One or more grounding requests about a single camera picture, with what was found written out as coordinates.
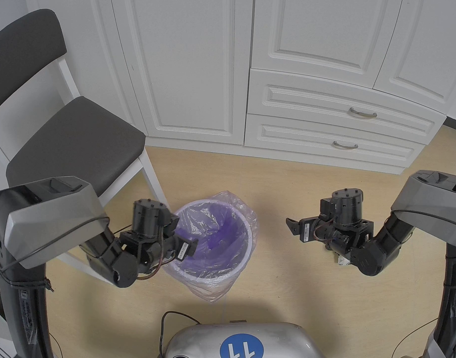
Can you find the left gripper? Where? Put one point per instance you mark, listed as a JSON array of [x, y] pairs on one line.
[[181, 252]]

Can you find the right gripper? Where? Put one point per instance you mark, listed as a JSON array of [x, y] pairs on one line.
[[310, 229]]

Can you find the purple plastic bag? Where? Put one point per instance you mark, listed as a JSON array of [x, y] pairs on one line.
[[228, 233]]

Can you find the white printed wrapper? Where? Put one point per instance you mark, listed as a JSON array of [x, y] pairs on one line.
[[343, 261]]

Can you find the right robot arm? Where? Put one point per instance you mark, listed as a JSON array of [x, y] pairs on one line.
[[429, 207]]

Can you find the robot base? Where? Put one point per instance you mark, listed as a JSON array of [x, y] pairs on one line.
[[213, 341]]

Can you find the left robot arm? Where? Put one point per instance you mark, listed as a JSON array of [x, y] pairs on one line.
[[45, 218]]

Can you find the white trash bin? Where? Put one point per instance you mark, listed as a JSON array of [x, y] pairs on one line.
[[252, 242]]

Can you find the white chair grey cushions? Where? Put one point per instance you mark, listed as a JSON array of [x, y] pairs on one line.
[[75, 144]]

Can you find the white wardrobe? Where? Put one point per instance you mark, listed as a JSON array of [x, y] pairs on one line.
[[194, 50]]

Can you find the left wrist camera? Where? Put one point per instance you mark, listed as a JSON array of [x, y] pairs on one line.
[[170, 222]]

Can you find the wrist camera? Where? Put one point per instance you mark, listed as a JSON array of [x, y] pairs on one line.
[[170, 222], [326, 209]]

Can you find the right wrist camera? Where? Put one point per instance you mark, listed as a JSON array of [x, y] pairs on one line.
[[326, 209]]

